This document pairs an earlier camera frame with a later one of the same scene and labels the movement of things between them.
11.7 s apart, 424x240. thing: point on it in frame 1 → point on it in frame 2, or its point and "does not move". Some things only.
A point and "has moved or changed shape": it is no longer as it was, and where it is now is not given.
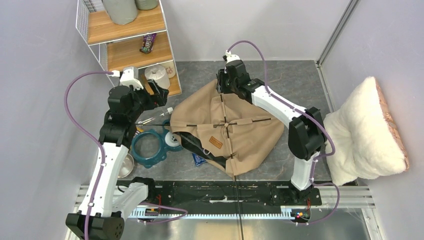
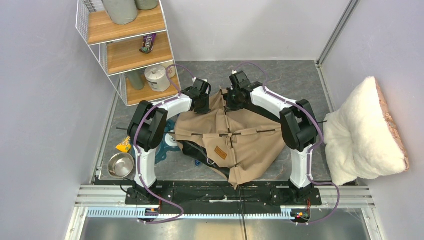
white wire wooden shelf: [140, 44] does not move
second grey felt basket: [146, 5] does not move
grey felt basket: [121, 12] does not move
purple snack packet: [148, 40] does not move
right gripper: [221, 87] → [230, 105]
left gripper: [158, 99] → [206, 109]
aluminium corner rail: [338, 32] does not move
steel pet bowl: [127, 166] does not move
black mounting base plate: [219, 194] does not move
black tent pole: [233, 166] has moved or changed shape
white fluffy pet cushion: [362, 142] does not move
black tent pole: [196, 124] → [202, 134]
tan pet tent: [225, 129] has moved or changed shape
